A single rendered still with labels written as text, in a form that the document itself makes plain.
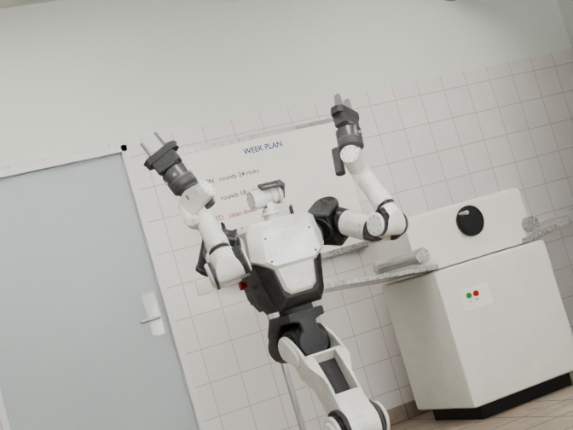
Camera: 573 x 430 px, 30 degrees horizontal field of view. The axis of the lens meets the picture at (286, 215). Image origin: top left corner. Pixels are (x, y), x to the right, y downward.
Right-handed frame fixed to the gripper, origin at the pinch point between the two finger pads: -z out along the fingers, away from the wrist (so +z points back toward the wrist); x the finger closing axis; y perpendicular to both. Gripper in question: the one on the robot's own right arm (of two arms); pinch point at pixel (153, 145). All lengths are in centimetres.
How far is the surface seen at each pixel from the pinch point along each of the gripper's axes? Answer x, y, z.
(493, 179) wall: 131, -412, 23
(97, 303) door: -105, -260, -44
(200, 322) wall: -70, -291, -3
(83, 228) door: -85, -256, -83
